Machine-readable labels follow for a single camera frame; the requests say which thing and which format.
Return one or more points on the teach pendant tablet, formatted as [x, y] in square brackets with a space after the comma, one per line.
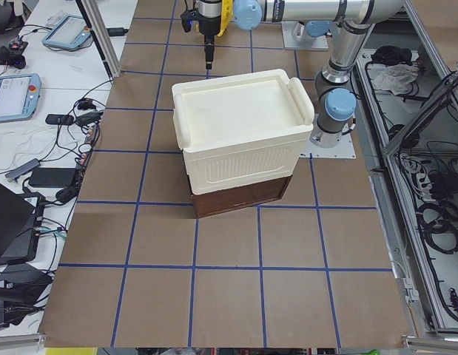
[19, 95]
[70, 34]

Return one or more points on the yellow plush dinosaur toy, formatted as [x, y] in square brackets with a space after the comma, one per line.
[226, 16]

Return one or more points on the aluminium frame post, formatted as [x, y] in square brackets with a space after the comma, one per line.
[95, 23]

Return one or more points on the black power adapter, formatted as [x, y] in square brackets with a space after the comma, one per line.
[43, 177]

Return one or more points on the black laptop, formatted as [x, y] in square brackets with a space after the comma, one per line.
[21, 217]

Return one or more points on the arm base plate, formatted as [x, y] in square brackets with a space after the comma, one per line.
[332, 149]

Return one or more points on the dark brown wooden drawer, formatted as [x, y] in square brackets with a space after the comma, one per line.
[227, 200]

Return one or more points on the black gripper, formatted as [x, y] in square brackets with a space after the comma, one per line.
[207, 25]

